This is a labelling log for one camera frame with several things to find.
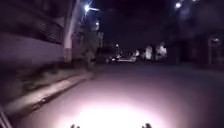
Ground pale car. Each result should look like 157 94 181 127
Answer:
109 55 138 65

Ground dark bush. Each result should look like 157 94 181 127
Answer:
79 29 101 70

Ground dark asphalt road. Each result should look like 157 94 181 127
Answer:
13 62 224 128

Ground thick grey pole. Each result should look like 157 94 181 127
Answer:
63 0 83 65

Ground street lamp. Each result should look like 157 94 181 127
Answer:
82 2 101 15
174 1 183 10

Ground dark pavement strip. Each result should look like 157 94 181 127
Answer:
0 64 96 105

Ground pale concrete kerb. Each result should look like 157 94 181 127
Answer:
3 72 96 116

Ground dark building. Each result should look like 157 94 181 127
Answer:
166 0 224 68

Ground grey wall with railing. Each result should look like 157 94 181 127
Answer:
0 0 68 72

